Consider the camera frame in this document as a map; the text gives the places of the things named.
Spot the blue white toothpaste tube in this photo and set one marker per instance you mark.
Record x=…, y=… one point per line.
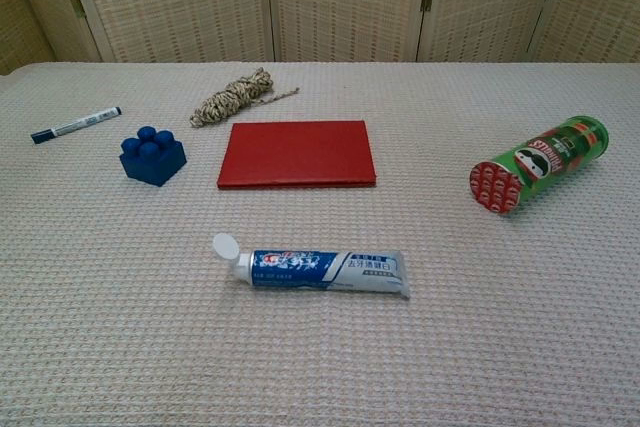
x=300, y=268

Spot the red hardcover book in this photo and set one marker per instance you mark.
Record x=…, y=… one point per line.
x=297, y=154

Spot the beige woven tablecloth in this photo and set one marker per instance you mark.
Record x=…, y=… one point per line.
x=320, y=347

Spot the blue plastic building block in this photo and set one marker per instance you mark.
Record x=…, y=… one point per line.
x=155, y=164

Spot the wicker folding screen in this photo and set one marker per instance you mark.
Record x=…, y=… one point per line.
x=345, y=2

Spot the green Pringles can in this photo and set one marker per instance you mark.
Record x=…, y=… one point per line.
x=550, y=157

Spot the blue white marker pen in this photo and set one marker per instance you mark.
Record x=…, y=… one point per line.
x=75, y=124

